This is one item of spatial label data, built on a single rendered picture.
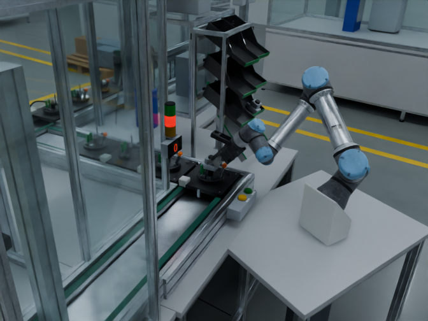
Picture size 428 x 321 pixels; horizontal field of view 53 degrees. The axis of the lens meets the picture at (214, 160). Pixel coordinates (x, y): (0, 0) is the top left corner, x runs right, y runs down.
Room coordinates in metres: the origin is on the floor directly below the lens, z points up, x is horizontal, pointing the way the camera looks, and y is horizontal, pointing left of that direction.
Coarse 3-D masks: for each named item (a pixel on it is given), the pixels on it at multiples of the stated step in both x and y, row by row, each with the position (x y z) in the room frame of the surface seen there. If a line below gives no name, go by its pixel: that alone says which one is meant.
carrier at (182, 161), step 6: (174, 156) 2.12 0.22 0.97; (174, 162) 2.01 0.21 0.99; (180, 162) 2.01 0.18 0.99; (192, 162) 2.05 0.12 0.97; (174, 168) 1.95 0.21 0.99; (180, 168) 1.99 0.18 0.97; (186, 168) 1.99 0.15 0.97; (192, 168) 2.01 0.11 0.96; (174, 174) 1.92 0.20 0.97; (180, 174) 1.93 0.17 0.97; (186, 174) 1.95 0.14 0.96; (174, 180) 1.86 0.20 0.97
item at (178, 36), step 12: (168, 12) 3.48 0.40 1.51; (216, 12) 3.59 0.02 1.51; (168, 24) 3.01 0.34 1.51; (168, 36) 3.01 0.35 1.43; (180, 36) 2.97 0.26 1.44; (168, 48) 3.02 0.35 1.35; (180, 48) 2.97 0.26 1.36; (204, 48) 3.11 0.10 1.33; (216, 48) 3.28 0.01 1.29; (168, 60) 3.02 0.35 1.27; (180, 60) 2.97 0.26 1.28; (168, 72) 3.02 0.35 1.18; (180, 72) 2.97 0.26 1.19; (204, 72) 3.12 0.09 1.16; (168, 84) 3.02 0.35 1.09; (180, 84) 2.97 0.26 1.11; (204, 84) 3.12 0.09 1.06; (168, 96) 3.02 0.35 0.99; (180, 96) 2.97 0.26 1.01; (180, 108) 2.97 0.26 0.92
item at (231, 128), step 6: (216, 120) 2.15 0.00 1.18; (228, 120) 2.22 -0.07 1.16; (228, 126) 2.19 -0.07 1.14; (234, 126) 2.22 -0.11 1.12; (228, 132) 2.10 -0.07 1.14; (234, 132) 2.18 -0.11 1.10; (246, 150) 2.13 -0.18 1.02; (252, 150) 2.15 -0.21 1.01; (240, 156) 2.05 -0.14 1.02; (246, 156) 2.10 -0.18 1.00
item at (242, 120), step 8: (208, 88) 2.18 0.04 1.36; (216, 88) 2.29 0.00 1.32; (208, 96) 2.17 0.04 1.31; (216, 96) 2.15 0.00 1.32; (232, 96) 2.24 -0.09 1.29; (216, 104) 2.14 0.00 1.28; (232, 104) 2.22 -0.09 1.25; (240, 104) 2.21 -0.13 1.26; (232, 112) 2.15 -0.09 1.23; (240, 112) 2.18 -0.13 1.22; (248, 112) 2.17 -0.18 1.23; (232, 120) 2.08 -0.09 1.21; (240, 120) 2.11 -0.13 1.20; (248, 120) 2.10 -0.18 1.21
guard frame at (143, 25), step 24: (0, 0) 0.70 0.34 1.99; (24, 0) 0.74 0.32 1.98; (48, 0) 0.80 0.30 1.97; (72, 0) 0.84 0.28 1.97; (96, 0) 0.90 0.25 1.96; (144, 0) 1.06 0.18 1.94; (144, 24) 1.05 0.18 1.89; (144, 48) 1.05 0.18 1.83; (144, 72) 1.04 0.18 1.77; (144, 96) 1.05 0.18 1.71; (144, 120) 1.05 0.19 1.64; (144, 144) 1.05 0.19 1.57; (0, 240) 0.61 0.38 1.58; (0, 264) 0.61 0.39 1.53; (0, 288) 0.59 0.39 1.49; (0, 312) 0.60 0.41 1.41
